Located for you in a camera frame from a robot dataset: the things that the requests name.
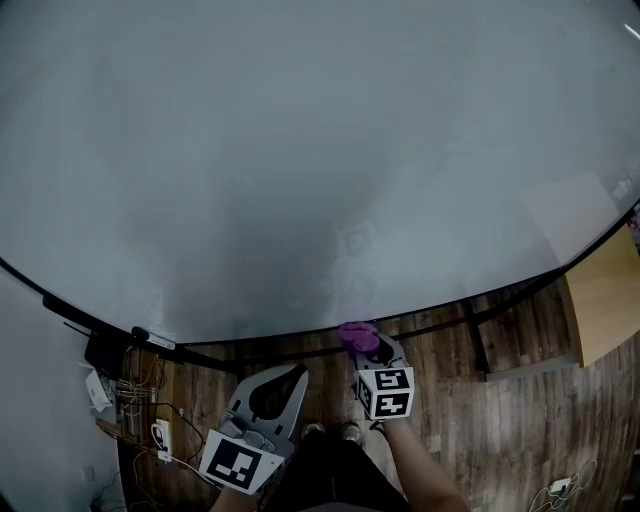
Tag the person's left forearm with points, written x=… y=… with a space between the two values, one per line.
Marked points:
x=235 y=502

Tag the purple cloth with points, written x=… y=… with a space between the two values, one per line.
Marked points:
x=359 y=339

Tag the white power strip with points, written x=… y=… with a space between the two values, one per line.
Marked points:
x=560 y=486
x=162 y=442

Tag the white network device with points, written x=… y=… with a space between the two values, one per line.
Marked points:
x=98 y=391

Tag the white marker pen black cap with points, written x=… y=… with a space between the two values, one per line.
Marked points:
x=157 y=341

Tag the person's shoe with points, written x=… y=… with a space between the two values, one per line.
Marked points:
x=351 y=431
x=313 y=431

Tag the white wall socket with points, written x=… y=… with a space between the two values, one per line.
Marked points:
x=88 y=473

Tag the black router with antennas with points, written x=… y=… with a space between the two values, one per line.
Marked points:
x=105 y=352

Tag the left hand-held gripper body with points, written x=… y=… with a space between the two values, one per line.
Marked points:
x=230 y=462

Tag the person's left shoe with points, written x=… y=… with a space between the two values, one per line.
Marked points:
x=313 y=431

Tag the person's right forearm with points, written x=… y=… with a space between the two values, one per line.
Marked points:
x=425 y=470

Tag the large whiteboard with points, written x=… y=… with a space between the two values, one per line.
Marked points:
x=300 y=150

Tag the small red ornament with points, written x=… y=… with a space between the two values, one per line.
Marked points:
x=634 y=220

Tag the person's right shoe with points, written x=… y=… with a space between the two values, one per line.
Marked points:
x=351 y=431

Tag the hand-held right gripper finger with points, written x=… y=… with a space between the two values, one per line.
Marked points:
x=361 y=363
x=398 y=357

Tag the light wooden table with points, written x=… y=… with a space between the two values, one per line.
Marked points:
x=610 y=300

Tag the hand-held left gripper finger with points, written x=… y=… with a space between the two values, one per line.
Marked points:
x=295 y=407
x=240 y=397

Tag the person's black trousers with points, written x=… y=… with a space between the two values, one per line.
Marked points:
x=330 y=475

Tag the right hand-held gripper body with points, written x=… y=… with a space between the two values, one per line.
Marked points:
x=387 y=395

